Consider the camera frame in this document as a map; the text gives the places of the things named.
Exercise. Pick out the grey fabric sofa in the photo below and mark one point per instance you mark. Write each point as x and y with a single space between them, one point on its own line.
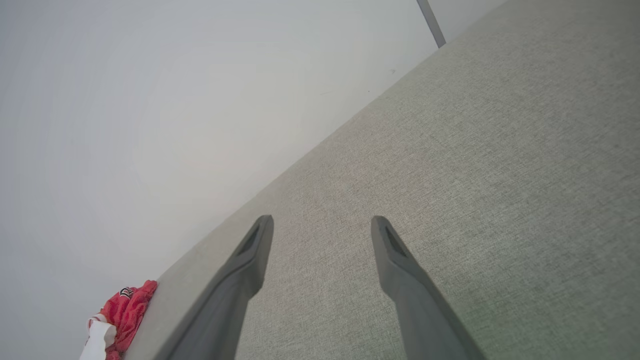
500 175

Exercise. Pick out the red shirt with white sleeves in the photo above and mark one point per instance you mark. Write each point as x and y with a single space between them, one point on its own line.
127 310

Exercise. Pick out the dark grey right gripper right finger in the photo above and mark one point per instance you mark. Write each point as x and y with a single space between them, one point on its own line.
425 315

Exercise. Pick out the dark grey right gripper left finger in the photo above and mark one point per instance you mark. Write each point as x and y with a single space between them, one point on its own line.
227 305

